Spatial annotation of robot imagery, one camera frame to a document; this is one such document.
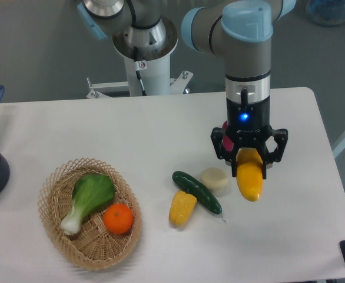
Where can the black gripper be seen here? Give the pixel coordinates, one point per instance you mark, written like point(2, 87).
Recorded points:
point(249, 127)

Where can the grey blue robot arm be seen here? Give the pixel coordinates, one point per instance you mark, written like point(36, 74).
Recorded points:
point(239, 32)

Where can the red fruit behind gripper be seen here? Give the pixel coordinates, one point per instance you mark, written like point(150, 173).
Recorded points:
point(227, 142)

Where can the cream round cake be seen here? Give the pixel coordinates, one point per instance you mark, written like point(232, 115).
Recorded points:
point(214, 178)

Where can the dark green cucumber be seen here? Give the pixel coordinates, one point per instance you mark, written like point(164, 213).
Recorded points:
point(191, 185)

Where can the yellow bell pepper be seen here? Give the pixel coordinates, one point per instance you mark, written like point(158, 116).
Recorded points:
point(181, 208)

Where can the orange fruit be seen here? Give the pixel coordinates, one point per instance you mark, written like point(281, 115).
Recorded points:
point(118, 218)

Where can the green bok choy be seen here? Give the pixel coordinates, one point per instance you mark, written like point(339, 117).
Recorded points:
point(90, 192)

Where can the clear jar with blue contents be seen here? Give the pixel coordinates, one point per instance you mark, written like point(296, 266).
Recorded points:
point(326, 13)

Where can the woven wicker basket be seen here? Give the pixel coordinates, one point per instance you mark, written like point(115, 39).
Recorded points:
point(93, 247)

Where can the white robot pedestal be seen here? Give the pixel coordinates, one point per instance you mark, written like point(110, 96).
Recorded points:
point(147, 57)

